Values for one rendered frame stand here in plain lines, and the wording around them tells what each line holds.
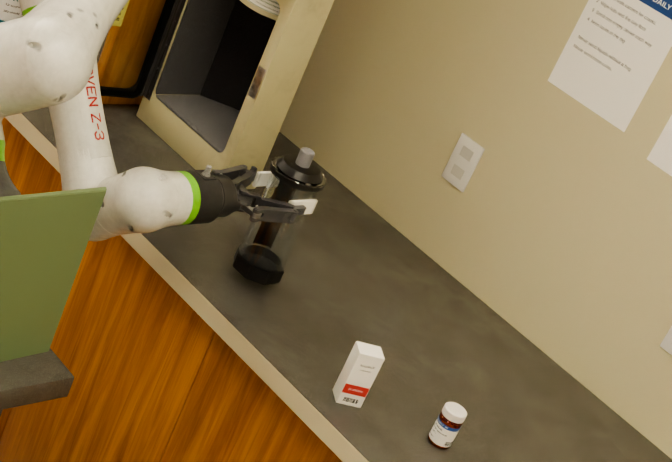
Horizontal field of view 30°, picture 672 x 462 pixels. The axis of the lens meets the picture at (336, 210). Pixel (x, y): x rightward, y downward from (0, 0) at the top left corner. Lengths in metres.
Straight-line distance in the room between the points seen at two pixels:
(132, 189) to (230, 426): 0.54
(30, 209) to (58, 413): 1.03
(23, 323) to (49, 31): 0.45
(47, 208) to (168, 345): 0.70
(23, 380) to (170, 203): 0.37
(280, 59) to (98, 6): 0.78
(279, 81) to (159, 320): 0.56
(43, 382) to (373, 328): 0.75
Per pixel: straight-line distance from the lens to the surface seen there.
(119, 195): 2.02
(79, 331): 2.64
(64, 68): 1.74
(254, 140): 2.65
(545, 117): 2.65
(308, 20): 2.56
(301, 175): 2.24
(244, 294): 2.34
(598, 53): 2.59
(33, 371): 1.95
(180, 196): 2.05
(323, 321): 2.36
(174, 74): 2.82
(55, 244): 1.85
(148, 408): 2.49
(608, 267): 2.59
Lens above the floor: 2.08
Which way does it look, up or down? 24 degrees down
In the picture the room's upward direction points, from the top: 24 degrees clockwise
